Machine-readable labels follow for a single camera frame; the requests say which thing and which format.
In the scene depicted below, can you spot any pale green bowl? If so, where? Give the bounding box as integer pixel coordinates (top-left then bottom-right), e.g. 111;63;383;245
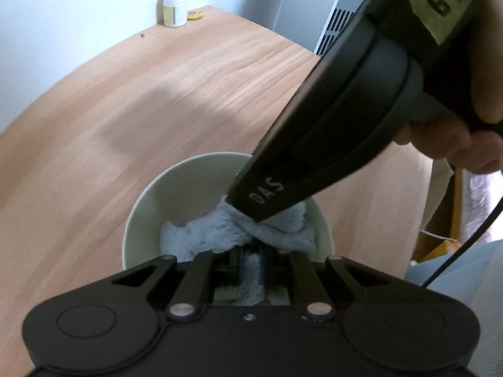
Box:
123;152;334;272

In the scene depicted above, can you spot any light blue fluffy cloth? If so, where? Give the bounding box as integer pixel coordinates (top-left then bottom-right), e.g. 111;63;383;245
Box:
159;194;317;307

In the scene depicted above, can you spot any pale patterned cloth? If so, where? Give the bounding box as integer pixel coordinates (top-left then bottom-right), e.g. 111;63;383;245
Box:
462;168;503;245

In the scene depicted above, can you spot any white radiator grille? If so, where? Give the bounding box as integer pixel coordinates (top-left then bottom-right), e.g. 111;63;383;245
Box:
312;0;370;56

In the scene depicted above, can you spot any person's right hand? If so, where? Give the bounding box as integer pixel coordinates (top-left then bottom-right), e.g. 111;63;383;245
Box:
393;0;503;175

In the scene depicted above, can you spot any black cable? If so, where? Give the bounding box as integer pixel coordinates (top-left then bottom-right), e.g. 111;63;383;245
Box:
422;195;503;288

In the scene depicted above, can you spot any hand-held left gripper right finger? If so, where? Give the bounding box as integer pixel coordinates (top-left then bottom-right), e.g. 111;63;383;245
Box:
259;245;395;320

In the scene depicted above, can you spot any white pill bottle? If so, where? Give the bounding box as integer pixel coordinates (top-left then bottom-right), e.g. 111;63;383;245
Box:
162;0;190;28

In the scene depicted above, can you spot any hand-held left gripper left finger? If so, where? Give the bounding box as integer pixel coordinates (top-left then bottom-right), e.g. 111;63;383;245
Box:
111;250;241;320

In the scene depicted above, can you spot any yellow box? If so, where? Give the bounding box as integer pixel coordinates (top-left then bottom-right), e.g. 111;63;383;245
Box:
416;167;464;265

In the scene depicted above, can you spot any person's light blue clothing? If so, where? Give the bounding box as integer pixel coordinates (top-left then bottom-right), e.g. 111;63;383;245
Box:
405;239;503;377

